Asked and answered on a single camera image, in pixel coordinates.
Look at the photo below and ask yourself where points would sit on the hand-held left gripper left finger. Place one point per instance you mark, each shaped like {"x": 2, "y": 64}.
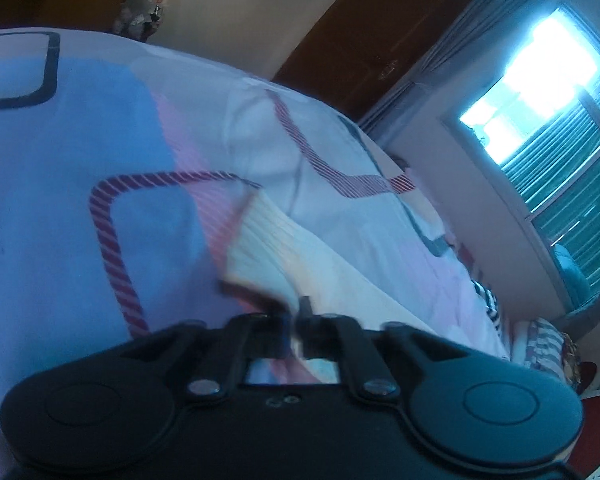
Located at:
{"x": 266, "y": 341}

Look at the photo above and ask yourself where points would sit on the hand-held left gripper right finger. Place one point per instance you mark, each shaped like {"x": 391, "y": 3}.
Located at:
{"x": 314, "y": 336}

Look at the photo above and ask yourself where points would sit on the cream knit sweater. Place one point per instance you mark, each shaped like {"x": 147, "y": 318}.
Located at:
{"x": 305, "y": 255}

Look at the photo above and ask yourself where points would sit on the black white red striped garment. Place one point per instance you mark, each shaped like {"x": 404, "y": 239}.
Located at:
{"x": 489, "y": 305}

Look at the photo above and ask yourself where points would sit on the striped pillow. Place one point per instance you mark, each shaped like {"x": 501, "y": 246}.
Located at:
{"x": 545, "y": 352}

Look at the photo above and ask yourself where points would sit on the printed patchwork quilt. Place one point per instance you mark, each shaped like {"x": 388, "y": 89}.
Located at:
{"x": 80, "y": 170}

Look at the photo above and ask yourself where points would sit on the red wooden headboard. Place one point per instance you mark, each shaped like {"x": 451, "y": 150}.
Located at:
{"x": 591, "y": 377}

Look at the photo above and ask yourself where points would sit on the dark wooden door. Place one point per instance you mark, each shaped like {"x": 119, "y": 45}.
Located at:
{"x": 365, "y": 30}

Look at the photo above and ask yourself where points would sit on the window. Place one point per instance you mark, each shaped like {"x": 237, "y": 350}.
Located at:
{"x": 555, "y": 125}

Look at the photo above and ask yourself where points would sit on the sheer grey curtain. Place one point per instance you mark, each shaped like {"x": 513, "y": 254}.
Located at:
{"x": 460, "y": 25}

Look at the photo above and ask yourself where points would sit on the crumpled plastic bag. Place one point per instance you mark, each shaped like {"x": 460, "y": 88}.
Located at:
{"x": 137, "y": 12}

